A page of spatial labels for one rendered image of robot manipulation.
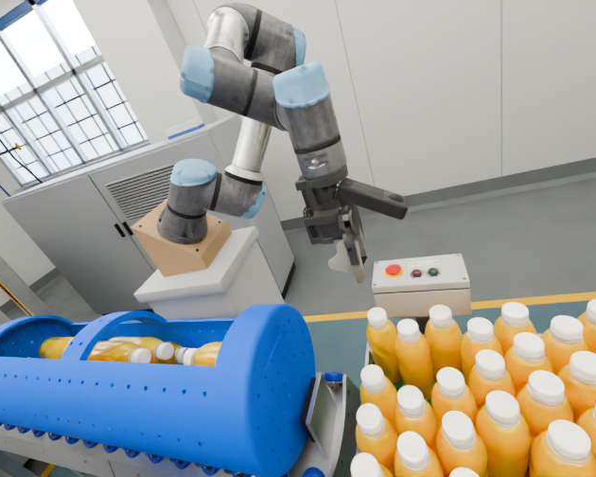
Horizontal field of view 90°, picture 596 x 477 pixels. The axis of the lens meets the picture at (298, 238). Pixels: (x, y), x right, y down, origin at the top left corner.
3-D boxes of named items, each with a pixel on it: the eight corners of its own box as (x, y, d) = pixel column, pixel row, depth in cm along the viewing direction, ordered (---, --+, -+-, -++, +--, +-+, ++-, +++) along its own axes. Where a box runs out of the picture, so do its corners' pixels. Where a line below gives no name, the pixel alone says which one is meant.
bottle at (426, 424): (448, 485, 51) (437, 426, 43) (405, 478, 54) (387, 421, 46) (443, 441, 57) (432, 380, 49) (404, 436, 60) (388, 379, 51)
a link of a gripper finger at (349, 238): (352, 257, 55) (342, 213, 53) (361, 256, 54) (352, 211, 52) (347, 269, 51) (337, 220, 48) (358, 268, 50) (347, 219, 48)
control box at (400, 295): (380, 291, 82) (374, 260, 77) (464, 285, 74) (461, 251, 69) (379, 318, 74) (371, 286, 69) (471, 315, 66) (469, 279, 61)
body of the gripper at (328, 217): (321, 226, 59) (302, 169, 54) (364, 220, 56) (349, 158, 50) (312, 249, 53) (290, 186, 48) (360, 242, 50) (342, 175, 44)
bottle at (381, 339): (412, 381, 69) (399, 325, 60) (382, 389, 69) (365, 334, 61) (400, 356, 75) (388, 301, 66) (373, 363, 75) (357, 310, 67)
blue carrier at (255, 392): (93, 357, 107) (39, 296, 95) (324, 366, 73) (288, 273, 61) (9, 442, 84) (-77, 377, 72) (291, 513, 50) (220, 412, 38)
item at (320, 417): (326, 407, 67) (310, 371, 61) (337, 408, 66) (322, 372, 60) (317, 457, 59) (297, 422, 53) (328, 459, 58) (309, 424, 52)
